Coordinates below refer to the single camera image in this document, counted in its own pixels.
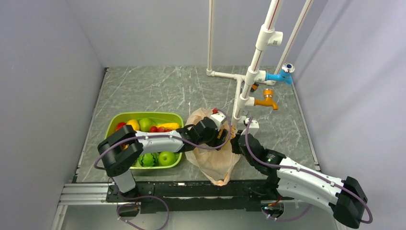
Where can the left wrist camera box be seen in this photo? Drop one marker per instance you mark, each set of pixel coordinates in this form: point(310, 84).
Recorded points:
point(218, 117)

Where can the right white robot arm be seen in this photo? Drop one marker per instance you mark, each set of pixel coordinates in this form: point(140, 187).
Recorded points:
point(343, 198)

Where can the translucent orange plastic bag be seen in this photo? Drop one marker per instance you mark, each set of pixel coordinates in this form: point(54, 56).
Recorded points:
point(216, 165)

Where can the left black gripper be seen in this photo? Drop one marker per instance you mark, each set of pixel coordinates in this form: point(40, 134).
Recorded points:
point(221, 140)

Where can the red orange fake peach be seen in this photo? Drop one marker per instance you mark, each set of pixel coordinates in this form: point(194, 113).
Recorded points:
point(120, 125)

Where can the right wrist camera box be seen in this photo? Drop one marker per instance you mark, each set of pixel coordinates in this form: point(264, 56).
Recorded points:
point(251, 127)

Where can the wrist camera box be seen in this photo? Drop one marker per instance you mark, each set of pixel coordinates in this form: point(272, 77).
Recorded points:
point(251, 127)
point(218, 117)

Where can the green plastic fruit bin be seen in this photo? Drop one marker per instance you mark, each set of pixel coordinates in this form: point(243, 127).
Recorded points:
point(158, 118)

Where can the bright green fake apple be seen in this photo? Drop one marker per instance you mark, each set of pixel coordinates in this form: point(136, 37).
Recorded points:
point(166, 158)

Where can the yellow fake lemon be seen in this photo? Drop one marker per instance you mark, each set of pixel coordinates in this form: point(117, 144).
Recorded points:
point(134, 124)

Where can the orange plastic faucet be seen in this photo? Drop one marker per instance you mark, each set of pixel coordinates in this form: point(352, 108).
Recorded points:
point(267, 100)

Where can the light green fake apple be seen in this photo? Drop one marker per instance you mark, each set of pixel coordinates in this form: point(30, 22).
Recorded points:
point(145, 124)

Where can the blue plastic faucet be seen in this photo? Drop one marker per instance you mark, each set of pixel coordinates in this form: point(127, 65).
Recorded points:
point(285, 74)

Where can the white PVC pipe frame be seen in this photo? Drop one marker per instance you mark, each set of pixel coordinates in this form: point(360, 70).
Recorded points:
point(267, 37)

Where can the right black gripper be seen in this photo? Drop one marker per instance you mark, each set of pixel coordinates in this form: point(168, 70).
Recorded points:
point(234, 143)

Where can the small fake watermelon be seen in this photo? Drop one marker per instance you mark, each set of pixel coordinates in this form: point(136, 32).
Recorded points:
point(148, 160)

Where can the fake red cherry bunch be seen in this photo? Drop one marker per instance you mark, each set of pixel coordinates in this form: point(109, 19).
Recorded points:
point(159, 129)

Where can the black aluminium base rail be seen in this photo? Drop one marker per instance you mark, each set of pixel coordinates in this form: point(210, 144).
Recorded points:
point(249, 195)

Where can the yellow fake corn cob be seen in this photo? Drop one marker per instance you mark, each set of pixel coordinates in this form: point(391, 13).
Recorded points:
point(171, 125)

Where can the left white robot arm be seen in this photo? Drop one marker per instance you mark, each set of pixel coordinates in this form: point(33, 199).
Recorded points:
point(120, 150)

